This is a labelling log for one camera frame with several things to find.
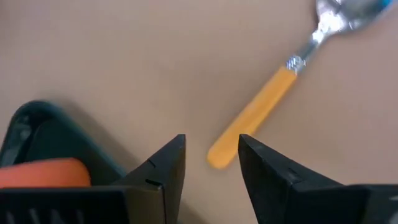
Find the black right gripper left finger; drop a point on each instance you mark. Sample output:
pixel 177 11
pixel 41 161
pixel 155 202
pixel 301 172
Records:
pixel 149 193

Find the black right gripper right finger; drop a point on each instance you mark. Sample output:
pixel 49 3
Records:
pixel 295 199

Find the orange plastic cup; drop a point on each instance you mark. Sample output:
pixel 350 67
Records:
pixel 43 172

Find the dark green tray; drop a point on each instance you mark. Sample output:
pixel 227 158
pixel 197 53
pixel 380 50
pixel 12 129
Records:
pixel 62 140

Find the tan table cover sheet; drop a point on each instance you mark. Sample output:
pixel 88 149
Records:
pixel 155 62

